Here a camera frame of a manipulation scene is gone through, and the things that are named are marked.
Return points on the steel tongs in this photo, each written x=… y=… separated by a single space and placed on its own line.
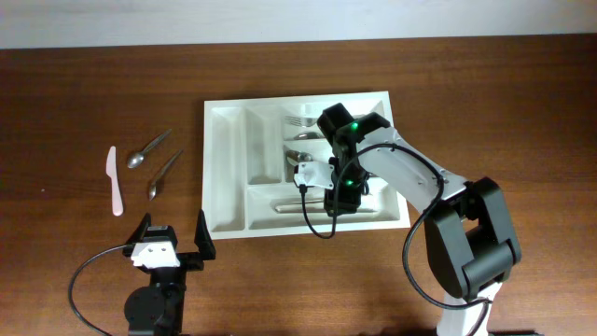
x=311 y=206

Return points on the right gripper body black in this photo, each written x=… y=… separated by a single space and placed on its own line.
x=346 y=183

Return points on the white plastic cutlery tray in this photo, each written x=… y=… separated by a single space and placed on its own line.
x=245 y=172

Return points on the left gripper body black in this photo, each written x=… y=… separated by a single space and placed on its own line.
x=189 y=261

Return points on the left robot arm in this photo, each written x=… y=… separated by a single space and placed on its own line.
x=158 y=308

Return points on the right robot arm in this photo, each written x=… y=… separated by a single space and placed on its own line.
x=471 y=244

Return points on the small steel teaspoon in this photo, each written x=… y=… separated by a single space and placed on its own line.
x=152 y=190
x=137 y=158

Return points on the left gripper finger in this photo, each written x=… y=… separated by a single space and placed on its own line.
x=202 y=238
x=139 y=233

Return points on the steel fork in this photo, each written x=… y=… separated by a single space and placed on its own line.
x=308 y=136
x=300 y=121

